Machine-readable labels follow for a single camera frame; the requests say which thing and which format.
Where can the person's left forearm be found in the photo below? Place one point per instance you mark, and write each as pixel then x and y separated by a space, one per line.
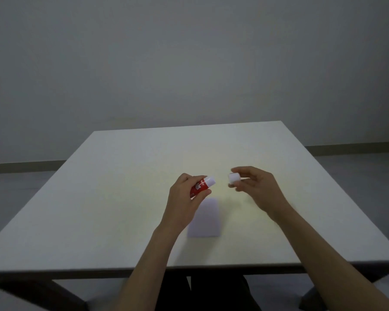
pixel 146 268

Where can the person's left thumb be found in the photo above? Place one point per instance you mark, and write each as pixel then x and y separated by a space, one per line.
pixel 201 198

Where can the person's right thumb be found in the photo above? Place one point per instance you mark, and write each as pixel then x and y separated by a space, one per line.
pixel 243 170

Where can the person's left hand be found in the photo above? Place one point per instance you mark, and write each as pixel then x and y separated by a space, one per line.
pixel 179 207

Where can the red and white glue stick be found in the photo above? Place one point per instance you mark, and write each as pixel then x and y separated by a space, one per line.
pixel 205 183

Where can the person's dark trousers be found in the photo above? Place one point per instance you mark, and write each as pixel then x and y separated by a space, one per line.
pixel 214 294

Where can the white glue stick cap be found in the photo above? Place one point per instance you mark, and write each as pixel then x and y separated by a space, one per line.
pixel 234 179

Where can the person's right hand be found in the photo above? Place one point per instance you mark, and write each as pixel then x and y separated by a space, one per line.
pixel 265 191

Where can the white paper sheet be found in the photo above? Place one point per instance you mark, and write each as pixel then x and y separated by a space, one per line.
pixel 209 223

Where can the person's right forearm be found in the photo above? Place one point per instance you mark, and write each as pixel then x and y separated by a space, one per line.
pixel 324 262

